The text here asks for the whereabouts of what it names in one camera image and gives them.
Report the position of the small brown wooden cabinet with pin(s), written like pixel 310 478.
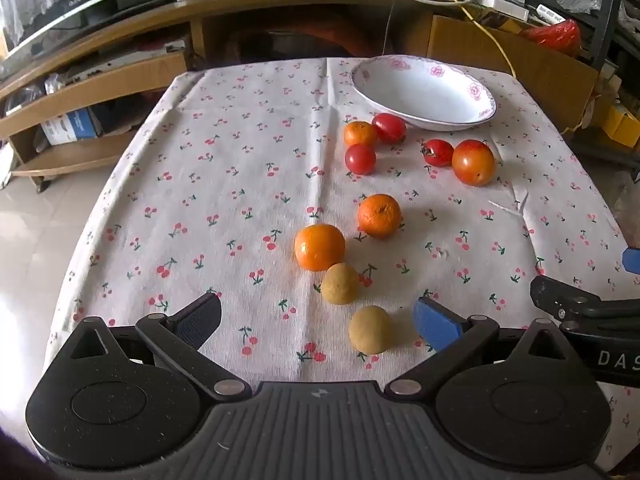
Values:
pixel 525 80

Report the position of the black flat television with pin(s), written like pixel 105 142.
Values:
pixel 90 0

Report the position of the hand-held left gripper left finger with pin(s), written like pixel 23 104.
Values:
pixel 200 321

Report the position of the grey media player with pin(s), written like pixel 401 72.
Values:
pixel 115 62

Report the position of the small orange mandarin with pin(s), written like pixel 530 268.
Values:
pixel 360 134

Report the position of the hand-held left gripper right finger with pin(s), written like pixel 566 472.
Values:
pixel 437 327

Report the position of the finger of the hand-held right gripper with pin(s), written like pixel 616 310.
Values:
pixel 550 292
pixel 632 261

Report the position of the red strawberry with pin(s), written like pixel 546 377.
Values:
pixel 438 153

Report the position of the blue and white box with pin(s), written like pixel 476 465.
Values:
pixel 70 127

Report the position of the black metal rack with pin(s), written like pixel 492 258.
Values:
pixel 610 5

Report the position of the yellow box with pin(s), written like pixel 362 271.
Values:
pixel 622 122

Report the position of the smooth orange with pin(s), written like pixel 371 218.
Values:
pixel 319 247

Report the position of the white floral plate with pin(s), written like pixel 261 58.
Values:
pixel 425 92

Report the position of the red plastic bag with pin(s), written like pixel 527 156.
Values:
pixel 552 36

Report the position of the large orange-red tomato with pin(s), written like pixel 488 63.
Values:
pixel 473 162

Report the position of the wooden television stand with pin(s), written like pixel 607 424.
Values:
pixel 300 2

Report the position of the dimpled orange mandarin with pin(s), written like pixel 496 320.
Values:
pixel 380 216

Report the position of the cherry print tablecloth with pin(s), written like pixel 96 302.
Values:
pixel 225 185

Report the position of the red cherry tomato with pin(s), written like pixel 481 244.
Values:
pixel 360 158
pixel 388 127

